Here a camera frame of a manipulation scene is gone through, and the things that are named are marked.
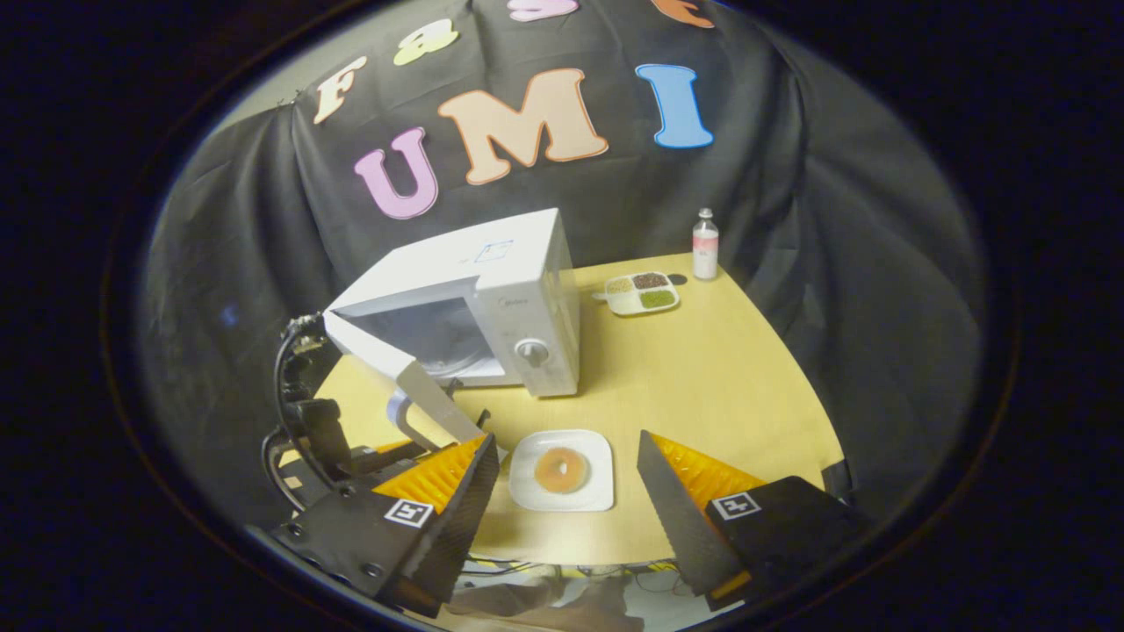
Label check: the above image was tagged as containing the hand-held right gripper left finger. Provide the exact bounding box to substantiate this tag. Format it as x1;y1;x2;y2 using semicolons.
250;432;501;620

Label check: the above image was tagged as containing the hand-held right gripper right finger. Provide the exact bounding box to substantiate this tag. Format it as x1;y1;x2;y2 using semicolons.
637;429;875;600

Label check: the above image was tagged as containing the sugared ring donut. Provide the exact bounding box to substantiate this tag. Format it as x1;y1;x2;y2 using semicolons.
534;447;590;495

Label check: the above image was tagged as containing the white microwave oven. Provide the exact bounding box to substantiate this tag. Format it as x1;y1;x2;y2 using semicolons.
322;208;581;453

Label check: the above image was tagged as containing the white square plate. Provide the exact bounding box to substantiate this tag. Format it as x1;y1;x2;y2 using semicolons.
508;429;615;513

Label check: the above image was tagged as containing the sectioned white tray with grains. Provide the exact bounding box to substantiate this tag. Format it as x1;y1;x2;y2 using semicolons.
602;271;681;317

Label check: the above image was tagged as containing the small clear bottle pink label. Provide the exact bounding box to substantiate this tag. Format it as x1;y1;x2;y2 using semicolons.
692;208;720;281

